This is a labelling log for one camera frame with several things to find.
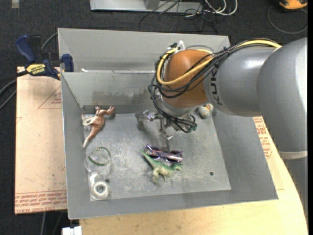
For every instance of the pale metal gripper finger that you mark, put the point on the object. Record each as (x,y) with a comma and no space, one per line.
(169,141)
(163,135)

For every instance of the clear glass thing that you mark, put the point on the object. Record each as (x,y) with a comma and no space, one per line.
(144,117)

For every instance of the green toy dinosaur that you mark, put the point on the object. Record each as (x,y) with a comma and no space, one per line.
(160,169)

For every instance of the grey metal bin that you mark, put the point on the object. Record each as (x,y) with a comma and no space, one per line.
(127,136)

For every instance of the grey and yellow toy animal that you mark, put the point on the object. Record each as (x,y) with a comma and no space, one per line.
(205,111)

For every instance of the brown toy dinosaur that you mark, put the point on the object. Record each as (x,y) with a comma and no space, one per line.
(97,124)

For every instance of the clear glass cup, green rim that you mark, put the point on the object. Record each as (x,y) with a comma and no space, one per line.
(99,187)

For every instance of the brown cardboard board, red print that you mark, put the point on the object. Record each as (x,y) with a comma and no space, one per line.
(39,143)

